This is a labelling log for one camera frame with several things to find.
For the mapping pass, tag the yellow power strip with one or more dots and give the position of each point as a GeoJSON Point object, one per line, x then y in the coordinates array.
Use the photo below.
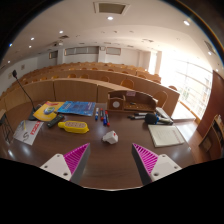
{"type": "Point", "coordinates": [73, 127]}

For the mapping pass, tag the wooden lecture hall seat rows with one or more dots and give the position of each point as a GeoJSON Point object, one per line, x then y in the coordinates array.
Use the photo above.
{"type": "Point", "coordinates": [73, 90]}

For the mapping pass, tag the black handheld microphone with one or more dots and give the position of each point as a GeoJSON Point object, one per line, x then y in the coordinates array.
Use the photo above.
{"type": "Point", "coordinates": [151, 118]}

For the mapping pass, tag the white red plastic package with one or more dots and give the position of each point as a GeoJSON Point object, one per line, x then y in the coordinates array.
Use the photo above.
{"type": "Point", "coordinates": [28, 131]}

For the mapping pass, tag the wooden desk organizer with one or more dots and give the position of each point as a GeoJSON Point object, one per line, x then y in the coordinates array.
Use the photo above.
{"type": "Point", "coordinates": [133, 101]}

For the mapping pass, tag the wooden shelf unit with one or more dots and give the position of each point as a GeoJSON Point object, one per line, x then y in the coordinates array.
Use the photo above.
{"type": "Point", "coordinates": [213, 140]}

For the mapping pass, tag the ceiling air vent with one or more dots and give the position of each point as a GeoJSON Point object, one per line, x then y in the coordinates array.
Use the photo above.
{"type": "Point", "coordinates": [111, 8]}

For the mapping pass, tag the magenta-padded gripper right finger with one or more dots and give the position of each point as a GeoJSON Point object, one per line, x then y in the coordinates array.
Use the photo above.
{"type": "Point", "coordinates": [161, 166]}

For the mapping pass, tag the blue-capped black marker pen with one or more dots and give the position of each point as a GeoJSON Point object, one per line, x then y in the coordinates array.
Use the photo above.
{"type": "Point", "coordinates": [104, 120]}

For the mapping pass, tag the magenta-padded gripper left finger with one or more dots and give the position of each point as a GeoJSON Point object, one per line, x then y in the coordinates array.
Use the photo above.
{"type": "Point", "coordinates": [61, 165]}

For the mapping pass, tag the blue white marker pen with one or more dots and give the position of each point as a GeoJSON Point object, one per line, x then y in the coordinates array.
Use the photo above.
{"type": "Point", "coordinates": [97, 114]}

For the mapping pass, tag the recessed ceiling lights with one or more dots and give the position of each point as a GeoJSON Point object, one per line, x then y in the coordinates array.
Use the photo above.
{"type": "Point", "coordinates": [110, 18]}

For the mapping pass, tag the red-capped black marker pen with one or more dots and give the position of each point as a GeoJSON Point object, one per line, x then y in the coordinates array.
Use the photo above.
{"type": "Point", "coordinates": [107, 118]}
{"type": "Point", "coordinates": [102, 114]}

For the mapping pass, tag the white charger with red switch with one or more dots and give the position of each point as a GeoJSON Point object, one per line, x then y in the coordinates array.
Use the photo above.
{"type": "Point", "coordinates": [110, 137]}

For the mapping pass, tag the white paper pad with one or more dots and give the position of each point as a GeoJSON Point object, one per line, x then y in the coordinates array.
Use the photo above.
{"type": "Point", "coordinates": [165, 135]}

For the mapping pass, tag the black gooseneck desk microphone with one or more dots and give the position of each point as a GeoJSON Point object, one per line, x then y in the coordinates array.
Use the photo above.
{"type": "Point", "coordinates": [33, 116]}

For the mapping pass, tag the blue booklet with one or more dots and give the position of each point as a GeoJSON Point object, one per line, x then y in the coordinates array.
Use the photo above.
{"type": "Point", "coordinates": [78, 108]}

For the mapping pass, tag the ceiling projector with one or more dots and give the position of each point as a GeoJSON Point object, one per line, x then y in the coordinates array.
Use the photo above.
{"type": "Point", "coordinates": [59, 43]}

